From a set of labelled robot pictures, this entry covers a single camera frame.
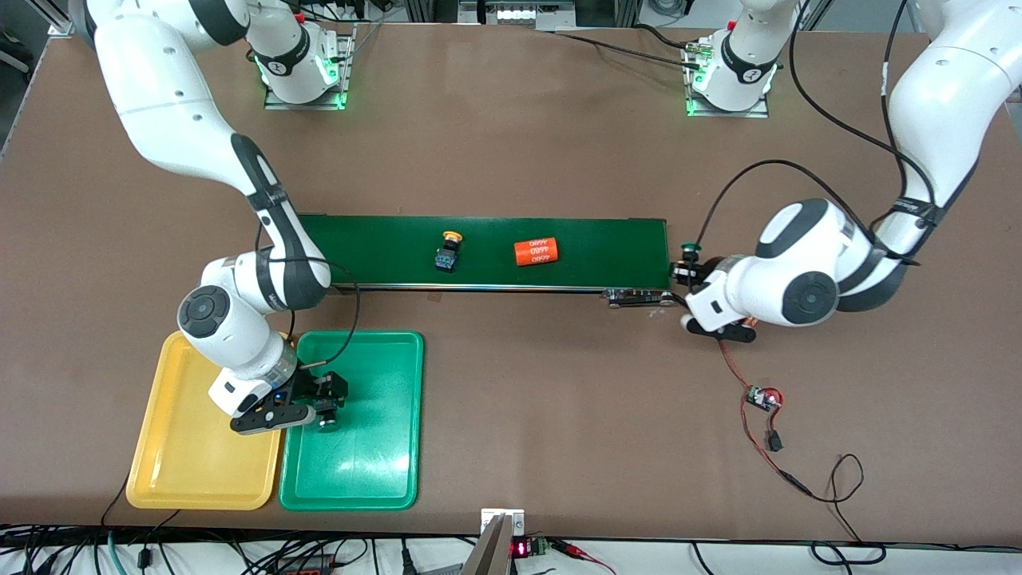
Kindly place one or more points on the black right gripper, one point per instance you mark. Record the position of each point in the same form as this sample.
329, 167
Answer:
307, 386

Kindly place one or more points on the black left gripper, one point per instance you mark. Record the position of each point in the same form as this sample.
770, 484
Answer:
706, 269

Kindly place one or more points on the green mushroom push button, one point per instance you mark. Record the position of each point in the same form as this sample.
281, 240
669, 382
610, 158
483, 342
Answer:
691, 249
327, 422

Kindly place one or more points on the yellow mushroom push button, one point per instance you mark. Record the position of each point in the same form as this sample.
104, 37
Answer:
445, 259

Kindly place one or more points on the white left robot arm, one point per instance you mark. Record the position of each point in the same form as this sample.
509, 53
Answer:
942, 104

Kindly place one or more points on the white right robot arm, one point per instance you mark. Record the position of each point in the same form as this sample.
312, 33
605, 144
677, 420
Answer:
160, 88

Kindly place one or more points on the green plastic tray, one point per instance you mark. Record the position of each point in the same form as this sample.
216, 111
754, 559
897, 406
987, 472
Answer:
359, 463

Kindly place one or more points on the green belt conveyor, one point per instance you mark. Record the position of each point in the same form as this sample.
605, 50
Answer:
607, 251

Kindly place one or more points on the small black circuit board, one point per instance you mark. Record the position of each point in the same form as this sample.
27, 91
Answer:
758, 397

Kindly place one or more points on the yellow plastic tray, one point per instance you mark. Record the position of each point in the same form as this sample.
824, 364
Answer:
176, 463

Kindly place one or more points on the red digit display module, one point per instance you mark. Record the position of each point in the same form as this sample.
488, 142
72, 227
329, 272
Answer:
520, 549

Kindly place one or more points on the red clip lead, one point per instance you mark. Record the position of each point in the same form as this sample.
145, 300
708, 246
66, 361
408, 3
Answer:
571, 549

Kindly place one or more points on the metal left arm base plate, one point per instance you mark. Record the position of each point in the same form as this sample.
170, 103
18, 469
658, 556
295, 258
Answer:
726, 114

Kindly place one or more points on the grey metal bracket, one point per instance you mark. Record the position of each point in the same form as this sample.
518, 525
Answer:
495, 551

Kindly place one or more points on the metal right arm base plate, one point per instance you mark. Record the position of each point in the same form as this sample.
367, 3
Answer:
303, 106

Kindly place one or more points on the aluminium frame profile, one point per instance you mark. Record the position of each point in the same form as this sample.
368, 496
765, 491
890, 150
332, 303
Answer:
62, 25

